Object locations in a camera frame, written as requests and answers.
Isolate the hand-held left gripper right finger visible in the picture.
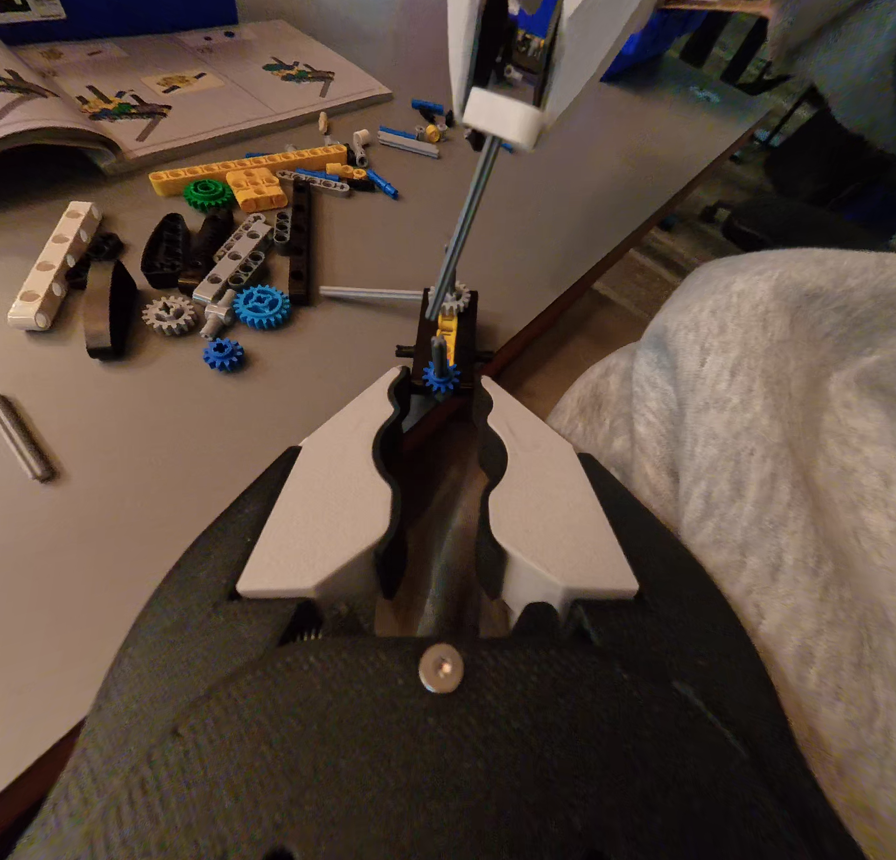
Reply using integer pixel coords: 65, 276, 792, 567
475, 375, 641, 628

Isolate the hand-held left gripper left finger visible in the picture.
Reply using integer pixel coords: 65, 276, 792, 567
235, 365, 413, 602

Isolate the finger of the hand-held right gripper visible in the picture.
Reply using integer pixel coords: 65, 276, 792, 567
535, 0, 681, 114
447, 0, 516, 116

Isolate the white short lego beam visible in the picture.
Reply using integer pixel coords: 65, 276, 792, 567
462, 86, 547, 154

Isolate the black lego gear assembly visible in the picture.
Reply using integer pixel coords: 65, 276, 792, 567
318, 282, 492, 400

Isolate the long grey lego axle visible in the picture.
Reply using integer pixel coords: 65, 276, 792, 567
426, 135, 502, 319

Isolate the cluster of small lego pins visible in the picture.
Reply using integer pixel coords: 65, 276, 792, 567
308, 97, 457, 201

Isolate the small blue lego gear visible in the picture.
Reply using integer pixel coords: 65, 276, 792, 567
202, 338, 245, 374

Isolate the large blue lego gear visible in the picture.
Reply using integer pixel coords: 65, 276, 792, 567
231, 283, 292, 331

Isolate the thin grey lego beam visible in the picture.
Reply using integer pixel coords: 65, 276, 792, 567
276, 168, 351, 198

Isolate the grey lego axle connector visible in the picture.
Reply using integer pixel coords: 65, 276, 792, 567
200, 288, 238, 340

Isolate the grey lego gear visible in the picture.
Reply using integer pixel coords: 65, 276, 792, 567
141, 294, 197, 338

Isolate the black long lego beam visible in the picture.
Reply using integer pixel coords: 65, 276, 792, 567
287, 178, 315, 308

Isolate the lego instruction booklet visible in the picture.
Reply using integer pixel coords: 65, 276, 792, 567
0, 20, 393, 175

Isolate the yellow T-shaped lego beam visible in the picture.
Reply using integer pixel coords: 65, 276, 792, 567
224, 170, 290, 214

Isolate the light grey lego beam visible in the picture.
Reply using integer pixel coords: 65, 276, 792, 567
192, 213, 274, 306

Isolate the black curved lego panel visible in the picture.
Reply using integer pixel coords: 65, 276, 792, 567
83, 258, 140, 361

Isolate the yellow long lego beam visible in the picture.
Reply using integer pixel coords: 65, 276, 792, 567
148, 143, 350, 197

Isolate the black ribbed lego panel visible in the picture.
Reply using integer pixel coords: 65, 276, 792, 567
140, 211, 191, 291

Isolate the green lego gear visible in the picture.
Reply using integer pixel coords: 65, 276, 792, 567
182, 178, 236, 215

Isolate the grey ridged lego rod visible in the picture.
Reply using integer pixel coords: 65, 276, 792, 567
0, 394, 58, 485

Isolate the small black lego connector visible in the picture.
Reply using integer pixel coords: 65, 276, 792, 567
66, 232, 126, 291

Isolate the white long lego beam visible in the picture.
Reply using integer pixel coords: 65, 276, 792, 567
7, 200, 103, 333

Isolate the black office chair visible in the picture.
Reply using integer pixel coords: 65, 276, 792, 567
700, 90, 896, 253

